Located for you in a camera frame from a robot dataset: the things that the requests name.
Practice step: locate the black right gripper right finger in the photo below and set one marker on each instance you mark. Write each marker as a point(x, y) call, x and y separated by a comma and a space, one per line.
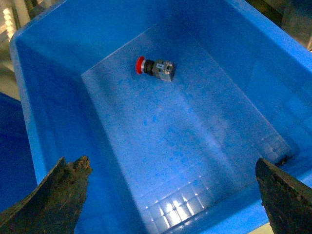
point(287, 201)

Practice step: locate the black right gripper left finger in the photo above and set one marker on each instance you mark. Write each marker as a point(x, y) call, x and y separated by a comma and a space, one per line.
point(55, 205)

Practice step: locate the red mushroom push button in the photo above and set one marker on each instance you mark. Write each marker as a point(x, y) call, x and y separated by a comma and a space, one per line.
point(161, 69)

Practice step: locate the blue target bin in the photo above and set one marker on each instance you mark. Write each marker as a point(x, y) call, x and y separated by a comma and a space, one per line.
point(167, 157)

